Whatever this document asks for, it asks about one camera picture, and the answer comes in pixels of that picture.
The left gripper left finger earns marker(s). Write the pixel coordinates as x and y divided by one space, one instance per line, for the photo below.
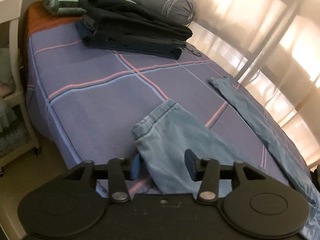
119 171

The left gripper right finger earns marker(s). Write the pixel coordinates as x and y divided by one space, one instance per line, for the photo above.
207 171

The light blue denim jeans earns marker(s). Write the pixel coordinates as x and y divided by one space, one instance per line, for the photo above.
243 131

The purple plaid bed sheet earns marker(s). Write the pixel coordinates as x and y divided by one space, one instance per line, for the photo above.
88 100

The white rolling cart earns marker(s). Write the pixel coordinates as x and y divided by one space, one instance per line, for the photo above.
11 12

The stack of dark folded clothes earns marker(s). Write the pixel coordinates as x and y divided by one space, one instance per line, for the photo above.
125 26

